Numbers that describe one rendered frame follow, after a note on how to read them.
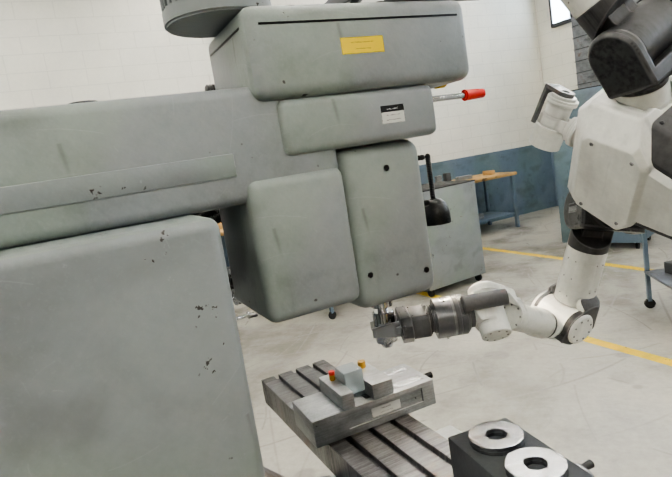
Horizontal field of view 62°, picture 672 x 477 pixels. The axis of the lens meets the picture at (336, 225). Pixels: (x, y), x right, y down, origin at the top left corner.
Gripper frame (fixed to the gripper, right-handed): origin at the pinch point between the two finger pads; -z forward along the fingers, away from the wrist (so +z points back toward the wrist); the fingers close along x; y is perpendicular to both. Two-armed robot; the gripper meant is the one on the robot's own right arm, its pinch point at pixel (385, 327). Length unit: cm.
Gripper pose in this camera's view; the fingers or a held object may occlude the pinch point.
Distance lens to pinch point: 124.4
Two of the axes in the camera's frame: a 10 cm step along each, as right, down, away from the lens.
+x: 0.2, 1.3, -9.9
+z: 9.9, -1.7, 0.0
